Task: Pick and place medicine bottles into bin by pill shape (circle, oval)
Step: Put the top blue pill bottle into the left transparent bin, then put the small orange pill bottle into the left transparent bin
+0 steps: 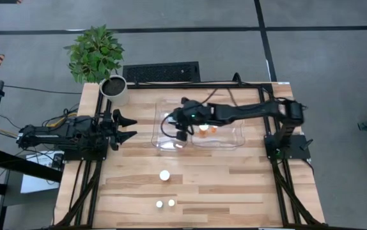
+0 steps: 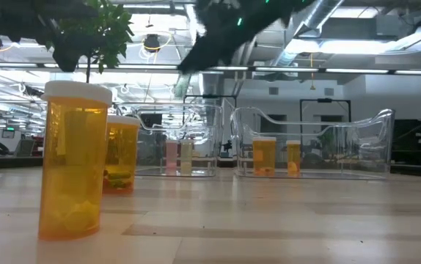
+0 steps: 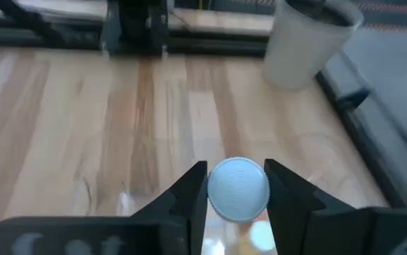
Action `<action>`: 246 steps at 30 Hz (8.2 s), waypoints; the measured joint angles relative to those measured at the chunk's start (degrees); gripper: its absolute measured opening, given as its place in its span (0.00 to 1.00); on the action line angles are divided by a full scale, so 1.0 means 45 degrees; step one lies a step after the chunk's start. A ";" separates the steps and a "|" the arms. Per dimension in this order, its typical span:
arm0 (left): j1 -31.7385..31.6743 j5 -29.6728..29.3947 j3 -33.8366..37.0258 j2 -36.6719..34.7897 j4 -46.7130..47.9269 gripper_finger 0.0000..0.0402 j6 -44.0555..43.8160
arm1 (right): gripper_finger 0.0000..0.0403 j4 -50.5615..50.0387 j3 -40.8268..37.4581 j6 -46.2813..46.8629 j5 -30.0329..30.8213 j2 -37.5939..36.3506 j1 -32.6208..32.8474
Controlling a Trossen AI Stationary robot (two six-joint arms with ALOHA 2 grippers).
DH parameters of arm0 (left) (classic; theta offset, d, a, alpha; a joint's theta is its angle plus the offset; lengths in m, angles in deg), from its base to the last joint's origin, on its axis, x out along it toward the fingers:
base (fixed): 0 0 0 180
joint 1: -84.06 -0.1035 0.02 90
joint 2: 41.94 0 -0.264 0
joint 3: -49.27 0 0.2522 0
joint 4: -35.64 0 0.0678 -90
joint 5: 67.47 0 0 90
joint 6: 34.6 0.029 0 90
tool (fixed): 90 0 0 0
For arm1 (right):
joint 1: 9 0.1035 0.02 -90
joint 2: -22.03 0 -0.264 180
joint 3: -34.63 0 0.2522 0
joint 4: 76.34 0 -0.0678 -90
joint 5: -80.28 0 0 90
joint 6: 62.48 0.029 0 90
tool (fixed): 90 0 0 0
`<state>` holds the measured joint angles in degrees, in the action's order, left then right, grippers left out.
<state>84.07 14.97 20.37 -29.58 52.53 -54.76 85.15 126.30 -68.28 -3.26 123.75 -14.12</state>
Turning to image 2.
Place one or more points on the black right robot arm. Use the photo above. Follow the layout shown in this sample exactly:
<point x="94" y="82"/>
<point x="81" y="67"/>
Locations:
<point x="287" y="7"/>

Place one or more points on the wide clear plastic bin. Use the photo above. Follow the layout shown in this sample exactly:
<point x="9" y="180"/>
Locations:
<point x="342" y="154"/>

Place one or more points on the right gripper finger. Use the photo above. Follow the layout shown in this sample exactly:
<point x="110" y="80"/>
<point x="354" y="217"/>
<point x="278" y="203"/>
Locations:
<point x="203" y="58"/>

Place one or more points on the green exit sign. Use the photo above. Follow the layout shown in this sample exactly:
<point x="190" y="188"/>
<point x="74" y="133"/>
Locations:
<point x="9" y="129"/>

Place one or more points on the black rig frame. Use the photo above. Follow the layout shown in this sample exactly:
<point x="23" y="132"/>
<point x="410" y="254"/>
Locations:
<point x="324" y="100"/>

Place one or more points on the small black tripod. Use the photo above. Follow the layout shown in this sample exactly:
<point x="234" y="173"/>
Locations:
<point x="227" y="146"/>

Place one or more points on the silver ceiling duct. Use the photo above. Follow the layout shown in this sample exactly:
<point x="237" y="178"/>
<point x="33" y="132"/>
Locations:
<point x="317" y="18"/>

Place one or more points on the large amber pill bottle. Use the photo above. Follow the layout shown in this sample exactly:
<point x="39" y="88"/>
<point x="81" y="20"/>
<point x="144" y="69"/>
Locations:
<point x="264" y="157"/>

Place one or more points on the small amber pill bottle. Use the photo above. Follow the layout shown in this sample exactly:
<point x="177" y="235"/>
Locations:
<point x="73" y="165"/>
<point x="293" y="157"/>

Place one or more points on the narrow clear plastic bin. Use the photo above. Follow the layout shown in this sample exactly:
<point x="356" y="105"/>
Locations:
<point x="203" y="146"/>

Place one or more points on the black shelf unit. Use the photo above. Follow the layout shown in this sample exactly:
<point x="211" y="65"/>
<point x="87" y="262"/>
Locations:
<point x="416" y="146"/>

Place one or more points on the pale yellow pill bottle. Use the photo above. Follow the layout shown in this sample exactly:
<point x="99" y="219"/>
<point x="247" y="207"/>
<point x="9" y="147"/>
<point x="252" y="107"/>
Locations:
<point x="186" y="157"/>

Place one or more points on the pink pill bottle white cap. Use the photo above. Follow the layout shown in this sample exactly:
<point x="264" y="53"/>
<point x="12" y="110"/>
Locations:
<point x="171" y="157"/>

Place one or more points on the green leafy plant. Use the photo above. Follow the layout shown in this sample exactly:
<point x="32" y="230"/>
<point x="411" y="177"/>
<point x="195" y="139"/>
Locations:
<point x="111" y="33"/>

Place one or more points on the grey chair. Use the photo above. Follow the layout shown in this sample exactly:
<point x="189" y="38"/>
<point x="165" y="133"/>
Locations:
<point x="25" y="148"/>

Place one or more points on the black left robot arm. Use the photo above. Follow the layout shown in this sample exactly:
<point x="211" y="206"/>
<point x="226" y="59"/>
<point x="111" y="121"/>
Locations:
<point x="20" y="18"/>

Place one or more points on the large amber bottle green capsules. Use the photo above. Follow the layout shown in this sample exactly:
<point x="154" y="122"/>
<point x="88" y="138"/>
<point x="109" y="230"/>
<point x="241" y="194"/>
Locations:
<point x="122" y="154"/>

